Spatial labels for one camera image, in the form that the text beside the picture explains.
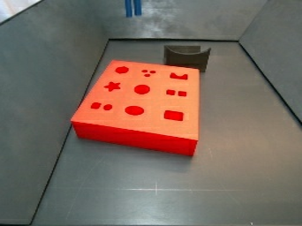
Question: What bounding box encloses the red shape sorting board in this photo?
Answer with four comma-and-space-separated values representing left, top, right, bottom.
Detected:
71, 60, 200, 156

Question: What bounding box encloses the blue square-circle peg block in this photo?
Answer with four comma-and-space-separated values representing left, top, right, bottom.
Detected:
126, 0, 143, 18

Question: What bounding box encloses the black curved holder bracket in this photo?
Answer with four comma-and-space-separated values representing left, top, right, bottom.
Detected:
164, 45, 211, 72

